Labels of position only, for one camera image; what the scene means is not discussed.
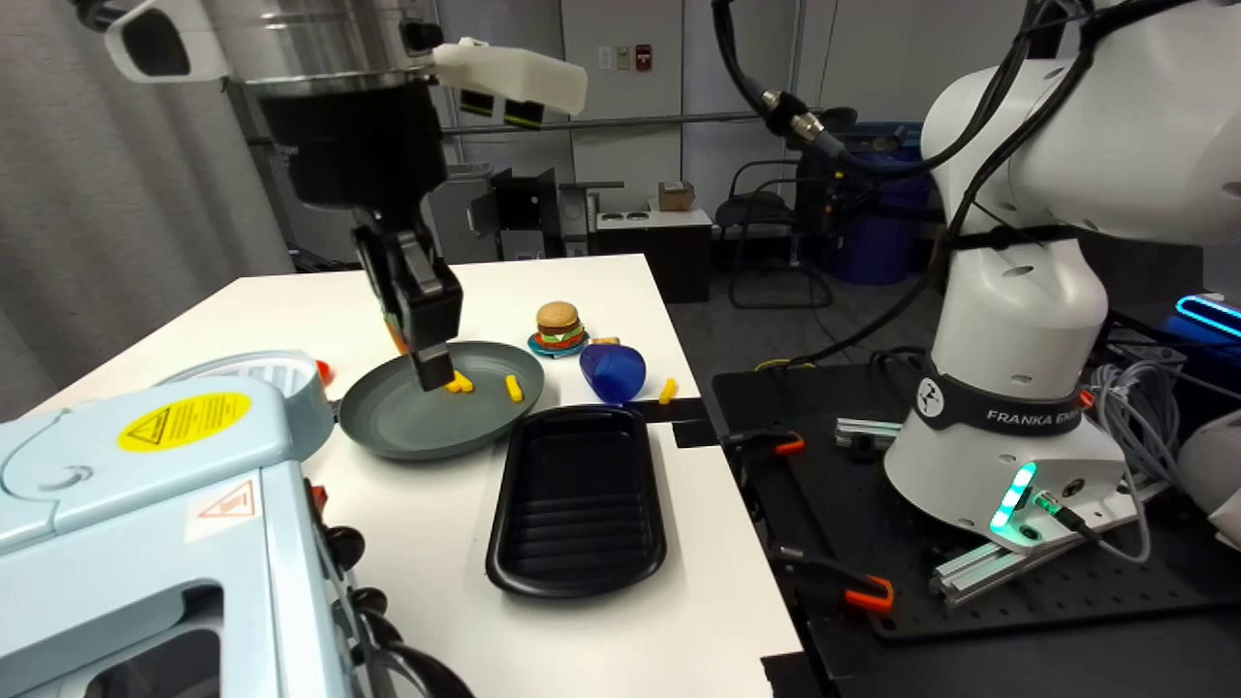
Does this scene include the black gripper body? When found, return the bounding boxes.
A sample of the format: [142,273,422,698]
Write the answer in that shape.
[352,227,462,355]

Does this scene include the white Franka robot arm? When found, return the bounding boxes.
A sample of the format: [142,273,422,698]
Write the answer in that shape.
[883,0,1241,552]

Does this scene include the topmost black knob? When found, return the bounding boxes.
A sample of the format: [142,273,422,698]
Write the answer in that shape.
[325,527,366,569]

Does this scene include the light blue toaster oven machine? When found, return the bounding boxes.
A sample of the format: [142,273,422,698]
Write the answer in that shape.
[0,355,389,698]

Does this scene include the yellow toy fries on plate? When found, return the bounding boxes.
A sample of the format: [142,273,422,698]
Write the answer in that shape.
[445,374,477,397]

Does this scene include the grey round plate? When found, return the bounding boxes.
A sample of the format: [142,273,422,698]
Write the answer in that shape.
[338,340,544,466]

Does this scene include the yellow toy fry single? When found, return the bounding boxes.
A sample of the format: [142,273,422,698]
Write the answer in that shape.
[504,374,525,403]

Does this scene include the toy hamburger on blue plate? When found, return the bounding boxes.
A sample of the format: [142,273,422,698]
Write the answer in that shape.
[528,304,591,357]

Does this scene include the blue plastic cup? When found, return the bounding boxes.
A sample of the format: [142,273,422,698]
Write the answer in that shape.
[577,347,649,406]

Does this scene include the black rectangular tray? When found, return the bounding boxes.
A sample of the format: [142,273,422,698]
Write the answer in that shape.
[486,406,669,603]

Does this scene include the yellow toy piece on table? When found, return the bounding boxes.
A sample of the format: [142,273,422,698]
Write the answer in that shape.
[654,381,678,406]

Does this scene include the middle black knob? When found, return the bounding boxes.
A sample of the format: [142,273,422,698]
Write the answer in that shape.
[351,585,389,616]

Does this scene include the orange clamp far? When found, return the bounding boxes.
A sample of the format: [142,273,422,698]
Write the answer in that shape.
[722,432,806,461]

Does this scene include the orange black clamp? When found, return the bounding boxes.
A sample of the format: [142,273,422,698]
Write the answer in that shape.
[772,549,897,616]

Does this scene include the blue bin in background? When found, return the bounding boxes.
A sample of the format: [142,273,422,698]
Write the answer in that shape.
[831,123,930,288]

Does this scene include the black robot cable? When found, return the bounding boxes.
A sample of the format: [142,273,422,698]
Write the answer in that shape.
[711,0,1169,374]

